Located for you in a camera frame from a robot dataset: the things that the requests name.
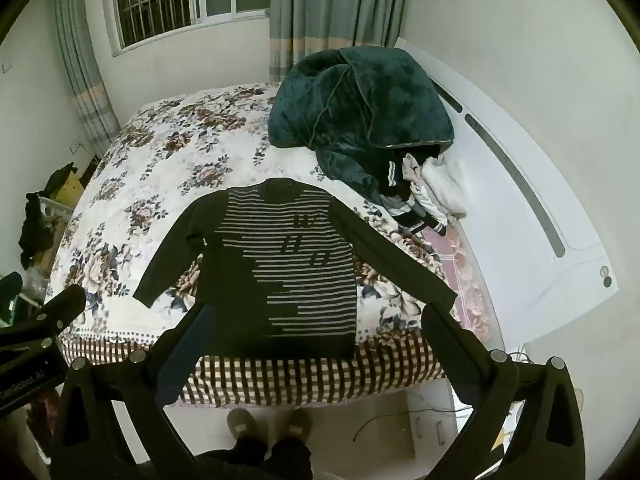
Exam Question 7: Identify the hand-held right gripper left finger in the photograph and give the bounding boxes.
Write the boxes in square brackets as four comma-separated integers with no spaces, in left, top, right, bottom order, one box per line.
[50,302,222,480]

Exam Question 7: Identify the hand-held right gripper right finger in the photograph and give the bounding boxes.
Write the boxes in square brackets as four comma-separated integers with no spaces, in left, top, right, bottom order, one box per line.
[420,302,588,480]

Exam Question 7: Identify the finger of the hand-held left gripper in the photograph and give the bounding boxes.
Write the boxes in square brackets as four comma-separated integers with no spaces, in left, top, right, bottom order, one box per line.
[0,284,89,362]

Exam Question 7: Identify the black striped sweater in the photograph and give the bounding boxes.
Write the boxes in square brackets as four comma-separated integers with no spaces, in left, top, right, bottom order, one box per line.
[132,177,458,361]

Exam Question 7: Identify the white clothes pile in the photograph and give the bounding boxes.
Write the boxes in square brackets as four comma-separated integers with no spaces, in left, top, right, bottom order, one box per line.
[402,154,468,226]

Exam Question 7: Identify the clear plastic bag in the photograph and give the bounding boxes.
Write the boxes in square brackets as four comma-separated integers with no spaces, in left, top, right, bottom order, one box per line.
[22,265,49,302]

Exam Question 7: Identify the green shelf rack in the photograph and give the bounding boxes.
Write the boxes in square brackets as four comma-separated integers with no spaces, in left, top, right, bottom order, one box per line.
[0,272,25,329]

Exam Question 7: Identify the brown cardboard box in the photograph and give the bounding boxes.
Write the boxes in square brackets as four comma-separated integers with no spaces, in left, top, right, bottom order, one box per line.
[37,220,67,281]

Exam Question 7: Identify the pink floral bed sheet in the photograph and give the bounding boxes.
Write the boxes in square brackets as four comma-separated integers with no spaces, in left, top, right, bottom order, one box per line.
[425,225,493,341]

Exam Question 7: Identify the person's left slipper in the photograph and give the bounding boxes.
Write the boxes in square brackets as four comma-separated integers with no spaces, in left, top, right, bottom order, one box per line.
[226,408,261,448]

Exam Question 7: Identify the person's slipper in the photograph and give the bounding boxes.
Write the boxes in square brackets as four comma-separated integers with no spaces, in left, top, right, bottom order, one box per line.
[282,407,315,445]
[226,408,261,448]

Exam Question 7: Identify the yellow box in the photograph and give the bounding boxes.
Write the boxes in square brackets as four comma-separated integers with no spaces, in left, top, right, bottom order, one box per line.
[55,172,87,209]

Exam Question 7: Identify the person's right slipper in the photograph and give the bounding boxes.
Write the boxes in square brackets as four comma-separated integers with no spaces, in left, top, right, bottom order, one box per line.
[282,407,315,445]

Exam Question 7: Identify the black garment with white stripes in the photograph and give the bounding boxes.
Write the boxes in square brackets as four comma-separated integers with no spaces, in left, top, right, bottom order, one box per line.
[377,160,448,236]

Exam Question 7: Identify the white bed headboard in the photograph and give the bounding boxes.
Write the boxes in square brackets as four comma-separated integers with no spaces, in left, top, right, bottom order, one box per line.
[395,37,621,321]

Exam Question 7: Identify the floral bed quilt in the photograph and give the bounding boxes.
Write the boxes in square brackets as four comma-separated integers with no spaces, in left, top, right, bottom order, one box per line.
[44,82,493,361]

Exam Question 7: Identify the grey-green curtain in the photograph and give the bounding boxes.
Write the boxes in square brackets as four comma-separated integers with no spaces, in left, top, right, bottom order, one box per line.
[50,0,122,157]
[269,0,413,84]

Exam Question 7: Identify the dark green plush blanket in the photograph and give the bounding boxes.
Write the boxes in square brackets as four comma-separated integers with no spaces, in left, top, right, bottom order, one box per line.
[267,46,456,211]

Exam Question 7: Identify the window with metal grille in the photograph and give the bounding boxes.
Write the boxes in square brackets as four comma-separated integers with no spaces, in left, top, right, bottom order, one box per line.
[111,0,273,57]

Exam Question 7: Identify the black floor cable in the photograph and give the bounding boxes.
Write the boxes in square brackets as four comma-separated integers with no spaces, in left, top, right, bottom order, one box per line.
[352,407,471,443]

